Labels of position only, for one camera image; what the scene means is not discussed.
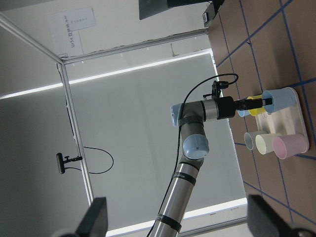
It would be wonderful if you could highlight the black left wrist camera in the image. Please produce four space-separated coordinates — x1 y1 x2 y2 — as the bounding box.
203 81 229 100

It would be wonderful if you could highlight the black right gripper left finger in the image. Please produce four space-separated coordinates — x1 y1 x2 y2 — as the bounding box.
55 197 109 237

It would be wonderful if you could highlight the yellow cup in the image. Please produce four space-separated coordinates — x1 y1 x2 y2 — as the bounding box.
247 95 266 116

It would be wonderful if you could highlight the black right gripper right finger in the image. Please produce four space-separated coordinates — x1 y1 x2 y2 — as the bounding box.
247 195 296 237

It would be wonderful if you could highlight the cream cup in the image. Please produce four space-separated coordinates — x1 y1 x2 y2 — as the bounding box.
255 133 281 155

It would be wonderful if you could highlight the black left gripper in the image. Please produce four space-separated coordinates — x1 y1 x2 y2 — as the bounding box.
216 96 273 120

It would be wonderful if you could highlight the white rabbit tray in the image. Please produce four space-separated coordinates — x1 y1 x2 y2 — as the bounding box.
255 87 310 154

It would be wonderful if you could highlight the grey cup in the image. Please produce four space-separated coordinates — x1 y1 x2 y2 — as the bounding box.
244 131 260 150

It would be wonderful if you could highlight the blue ikea cup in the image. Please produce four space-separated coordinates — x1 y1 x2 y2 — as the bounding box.
262 88 296 114

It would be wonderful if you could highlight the black webcam on frame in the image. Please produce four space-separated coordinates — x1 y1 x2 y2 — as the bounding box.
56 153 82 174

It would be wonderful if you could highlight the pink cup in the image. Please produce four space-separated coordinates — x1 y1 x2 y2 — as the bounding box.
272 134 307 159

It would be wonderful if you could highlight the light blue cup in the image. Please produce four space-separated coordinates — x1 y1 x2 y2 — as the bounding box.
237 110 250 117

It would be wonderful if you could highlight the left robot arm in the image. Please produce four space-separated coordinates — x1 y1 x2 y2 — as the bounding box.
148 96 273 237

